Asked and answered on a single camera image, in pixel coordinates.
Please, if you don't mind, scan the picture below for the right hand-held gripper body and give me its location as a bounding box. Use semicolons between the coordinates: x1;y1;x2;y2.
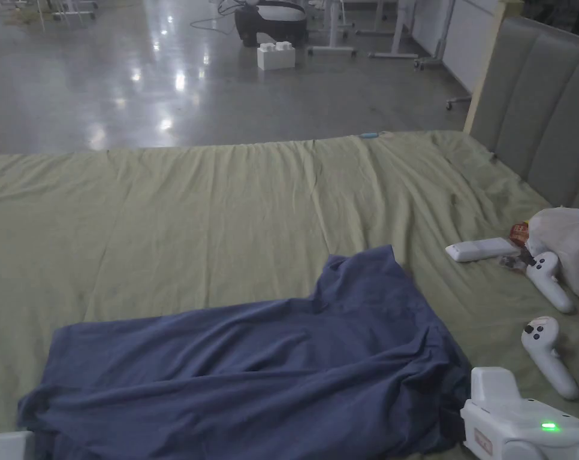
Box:
459;366;579;460

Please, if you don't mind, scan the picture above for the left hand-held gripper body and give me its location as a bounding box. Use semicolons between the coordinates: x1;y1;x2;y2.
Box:
0;431;36;460

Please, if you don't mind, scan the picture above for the dark blue shirt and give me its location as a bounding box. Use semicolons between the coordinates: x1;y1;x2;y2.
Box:
17;244;474;460

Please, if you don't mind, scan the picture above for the white hand controller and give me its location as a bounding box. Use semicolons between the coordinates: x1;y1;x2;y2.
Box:
526;251;575;314
520;316;579;401

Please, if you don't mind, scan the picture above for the small clear wrapper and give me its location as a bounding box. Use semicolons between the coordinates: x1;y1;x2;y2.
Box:
496;253;527;274

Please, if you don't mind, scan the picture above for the white power bank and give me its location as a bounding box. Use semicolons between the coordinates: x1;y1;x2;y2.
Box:
445;237;520;264

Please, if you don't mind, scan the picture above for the white plastic bag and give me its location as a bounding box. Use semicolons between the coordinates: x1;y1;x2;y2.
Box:
526;206;579;307

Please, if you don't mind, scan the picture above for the red snack packet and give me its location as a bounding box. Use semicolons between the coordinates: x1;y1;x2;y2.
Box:
508;221;532;247

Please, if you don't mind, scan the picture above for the bed with pale green sheet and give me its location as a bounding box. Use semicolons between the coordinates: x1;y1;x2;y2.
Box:
0;129;579;460

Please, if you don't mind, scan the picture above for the grey padded headboard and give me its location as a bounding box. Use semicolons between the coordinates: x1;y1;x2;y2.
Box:
463;17;579;211

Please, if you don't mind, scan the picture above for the white table on wheels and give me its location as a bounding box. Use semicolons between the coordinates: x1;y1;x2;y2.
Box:
368;0;456;71
307;0;360;58

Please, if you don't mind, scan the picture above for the white block-shaped box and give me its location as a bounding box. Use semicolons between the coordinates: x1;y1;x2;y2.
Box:
257;41;297;72

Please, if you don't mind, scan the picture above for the black and white robot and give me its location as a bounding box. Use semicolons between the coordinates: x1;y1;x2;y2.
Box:
234;0;312;48

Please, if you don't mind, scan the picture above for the white frame on wheels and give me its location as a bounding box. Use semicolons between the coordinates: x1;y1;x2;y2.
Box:
34;0;98;32

